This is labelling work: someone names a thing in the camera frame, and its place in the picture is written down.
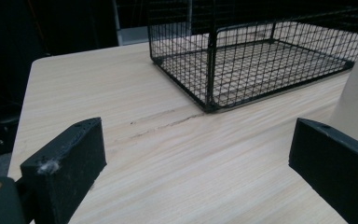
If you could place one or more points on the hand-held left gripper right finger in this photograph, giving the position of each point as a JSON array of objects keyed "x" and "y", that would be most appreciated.
[{"x": 335, "y": 161}]

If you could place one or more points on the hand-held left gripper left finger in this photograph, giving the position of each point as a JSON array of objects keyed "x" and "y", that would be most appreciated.
[{"x": 65, "y": 168}]

